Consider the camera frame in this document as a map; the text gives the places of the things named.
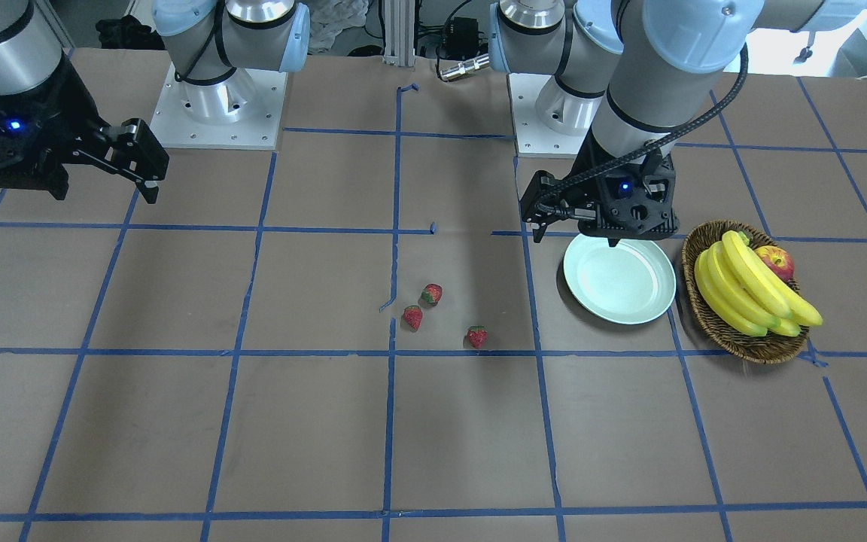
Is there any black cloth bundle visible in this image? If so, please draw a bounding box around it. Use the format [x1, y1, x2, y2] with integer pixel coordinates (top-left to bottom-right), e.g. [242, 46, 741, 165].
[94, 15, 166, 50]

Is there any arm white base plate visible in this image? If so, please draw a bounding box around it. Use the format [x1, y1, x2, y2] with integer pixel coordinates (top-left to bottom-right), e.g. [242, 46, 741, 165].
[508, 73, 604, 158]
[151, 66, 288, 151]

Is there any red strawberry three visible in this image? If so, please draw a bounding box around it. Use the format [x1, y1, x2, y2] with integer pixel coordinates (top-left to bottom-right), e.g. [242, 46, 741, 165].
[401, 304, 424, 330]

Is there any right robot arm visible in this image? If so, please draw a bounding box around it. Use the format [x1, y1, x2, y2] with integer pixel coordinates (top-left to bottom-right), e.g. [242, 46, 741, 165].
[0, 1, 310, 204]

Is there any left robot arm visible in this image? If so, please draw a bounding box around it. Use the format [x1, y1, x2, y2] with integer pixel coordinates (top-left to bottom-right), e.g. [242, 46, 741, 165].
[488, 1, 867, 246]

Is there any red strawberry two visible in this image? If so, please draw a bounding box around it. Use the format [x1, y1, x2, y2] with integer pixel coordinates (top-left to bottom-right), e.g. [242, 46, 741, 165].
[467, 325, 488, 349]

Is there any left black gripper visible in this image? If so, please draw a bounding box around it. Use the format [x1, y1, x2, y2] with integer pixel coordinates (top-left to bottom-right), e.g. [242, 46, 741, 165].
[519, 150, 679, 248]

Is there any red apple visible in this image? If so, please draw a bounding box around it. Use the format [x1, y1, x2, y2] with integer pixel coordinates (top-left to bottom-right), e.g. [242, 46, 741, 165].
[756, 245, 795, 282]

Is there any light green plate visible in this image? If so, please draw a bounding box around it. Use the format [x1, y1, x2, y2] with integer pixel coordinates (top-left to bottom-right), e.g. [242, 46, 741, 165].
[563, 236, 677, 325]

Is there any silver metal connector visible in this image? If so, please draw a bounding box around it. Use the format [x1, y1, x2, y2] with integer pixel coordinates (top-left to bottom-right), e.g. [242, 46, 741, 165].
[437, 53, 491, 83]

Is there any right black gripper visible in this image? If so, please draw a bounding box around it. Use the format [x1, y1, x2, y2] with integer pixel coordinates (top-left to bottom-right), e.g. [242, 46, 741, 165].
[0, 56, 169, 205]

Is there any red strawberry one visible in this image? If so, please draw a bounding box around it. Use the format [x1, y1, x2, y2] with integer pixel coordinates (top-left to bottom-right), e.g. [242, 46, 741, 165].
[420, 282, 443, 306]

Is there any yellow banana bunch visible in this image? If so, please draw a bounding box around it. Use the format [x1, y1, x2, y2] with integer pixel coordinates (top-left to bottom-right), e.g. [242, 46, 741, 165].
[694, 230, 823, 337]

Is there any woven wicker basket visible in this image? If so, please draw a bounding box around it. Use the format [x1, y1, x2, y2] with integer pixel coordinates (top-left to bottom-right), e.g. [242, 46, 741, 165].
[675, 219, 809, 364]

